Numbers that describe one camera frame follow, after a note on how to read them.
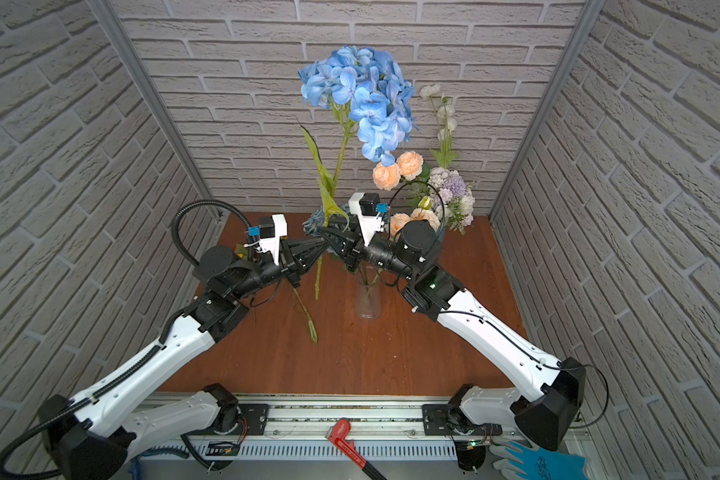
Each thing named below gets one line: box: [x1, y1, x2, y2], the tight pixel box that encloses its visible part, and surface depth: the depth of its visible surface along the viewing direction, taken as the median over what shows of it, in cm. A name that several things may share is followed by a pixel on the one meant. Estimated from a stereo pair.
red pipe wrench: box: [325, 419, 386, 480], surface depth 71 cm
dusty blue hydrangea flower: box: [302, 206, 325, 237], surface depth 70 cm
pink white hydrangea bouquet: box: [428, 167, 476, 235], surface depth 81 cm
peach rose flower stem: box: [373, 150, 430, 191], surface depth 76 cm
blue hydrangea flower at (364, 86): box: [299, 46, 416, 300], surface depth 37 cm
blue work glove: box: [489, 436, 534, 480], surface depth 70 cm
